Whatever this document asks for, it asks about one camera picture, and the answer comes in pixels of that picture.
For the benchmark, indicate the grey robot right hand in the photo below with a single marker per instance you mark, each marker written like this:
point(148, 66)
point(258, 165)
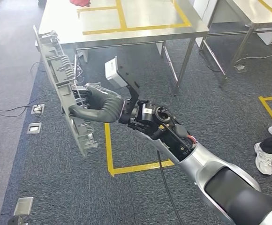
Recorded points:
point(105, 107)

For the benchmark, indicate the silver plastic hubcap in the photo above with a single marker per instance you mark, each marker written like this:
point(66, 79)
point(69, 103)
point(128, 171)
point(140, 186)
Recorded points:
point(60, 71)

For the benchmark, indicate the silver black robot right arm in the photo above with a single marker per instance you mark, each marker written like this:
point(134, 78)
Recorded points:
point(239, 192)

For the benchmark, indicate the steel workbench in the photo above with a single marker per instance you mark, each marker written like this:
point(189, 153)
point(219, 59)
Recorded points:
point(149, 12)

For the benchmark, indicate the red plastic bag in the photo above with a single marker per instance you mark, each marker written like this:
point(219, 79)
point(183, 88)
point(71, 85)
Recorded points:
point(79, 2)

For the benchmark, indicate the white cabinet panel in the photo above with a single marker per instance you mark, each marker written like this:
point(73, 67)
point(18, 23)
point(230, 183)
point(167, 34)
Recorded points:
point(202, 7)

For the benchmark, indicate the steel table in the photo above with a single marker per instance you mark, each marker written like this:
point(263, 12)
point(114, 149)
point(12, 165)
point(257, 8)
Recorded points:
point(248, 9)

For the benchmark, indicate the person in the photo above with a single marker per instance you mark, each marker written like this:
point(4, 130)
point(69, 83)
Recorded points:
point(263, 161)

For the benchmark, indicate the yellow tape line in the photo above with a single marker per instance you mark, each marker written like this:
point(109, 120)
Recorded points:
point(270, 9)

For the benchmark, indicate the wrist camera with black bracket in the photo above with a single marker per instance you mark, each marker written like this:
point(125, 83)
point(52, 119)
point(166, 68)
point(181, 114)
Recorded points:
point(113, 73)

